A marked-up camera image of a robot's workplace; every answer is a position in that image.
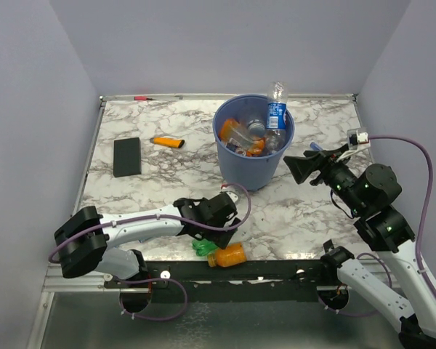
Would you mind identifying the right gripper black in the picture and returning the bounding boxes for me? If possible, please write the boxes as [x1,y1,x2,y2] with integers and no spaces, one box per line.
[283,142,366,214]

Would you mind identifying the orange juice bottle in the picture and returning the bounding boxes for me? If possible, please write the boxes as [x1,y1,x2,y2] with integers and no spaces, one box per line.
[207,242,247,268]

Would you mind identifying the green plastic bottle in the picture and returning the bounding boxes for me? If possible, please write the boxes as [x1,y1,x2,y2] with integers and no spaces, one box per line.
[192,239,219,257]

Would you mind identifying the blue plastic bin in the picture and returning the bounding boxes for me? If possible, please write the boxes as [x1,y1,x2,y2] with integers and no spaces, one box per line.
[212,94,296,191]

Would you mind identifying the crushed pepsi bottle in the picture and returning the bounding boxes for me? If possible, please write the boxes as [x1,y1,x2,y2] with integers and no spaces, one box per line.
[265,81,288,153]

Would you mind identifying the clear glass jar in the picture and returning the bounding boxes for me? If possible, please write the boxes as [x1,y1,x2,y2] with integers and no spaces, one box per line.
[239,110,266,139]

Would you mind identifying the orange label crushed bottle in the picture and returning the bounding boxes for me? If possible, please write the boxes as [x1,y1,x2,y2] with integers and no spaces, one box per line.
[219,119,265,156]

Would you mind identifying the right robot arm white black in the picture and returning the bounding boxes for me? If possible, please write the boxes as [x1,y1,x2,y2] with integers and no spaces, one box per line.
[283,143,436,348]

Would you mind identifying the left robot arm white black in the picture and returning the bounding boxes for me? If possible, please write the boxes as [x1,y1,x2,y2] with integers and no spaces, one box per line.
[50,192,241,287]

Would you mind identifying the black base bar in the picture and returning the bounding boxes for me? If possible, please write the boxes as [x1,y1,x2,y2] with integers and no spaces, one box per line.
[103,257,350,303]

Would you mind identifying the orange utility knife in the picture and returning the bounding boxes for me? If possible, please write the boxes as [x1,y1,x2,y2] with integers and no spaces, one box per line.
[150,137,185,148]

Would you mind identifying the black flat box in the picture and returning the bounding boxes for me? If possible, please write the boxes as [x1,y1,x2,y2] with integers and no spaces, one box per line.
[113,137,142,177]

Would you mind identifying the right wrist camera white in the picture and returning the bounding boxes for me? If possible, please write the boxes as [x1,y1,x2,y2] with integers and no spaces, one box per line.
[337,127,371,162]

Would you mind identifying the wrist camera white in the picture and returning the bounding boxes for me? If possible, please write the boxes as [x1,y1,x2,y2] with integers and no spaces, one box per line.
[337,127,371,162]
[220,185,240,204]

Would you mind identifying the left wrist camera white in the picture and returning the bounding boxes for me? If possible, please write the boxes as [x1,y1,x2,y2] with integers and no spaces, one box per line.
[220,185,240,204]

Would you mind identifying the red marker on rail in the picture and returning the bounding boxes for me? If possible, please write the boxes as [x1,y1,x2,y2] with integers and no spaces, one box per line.
[133,96,156,101]

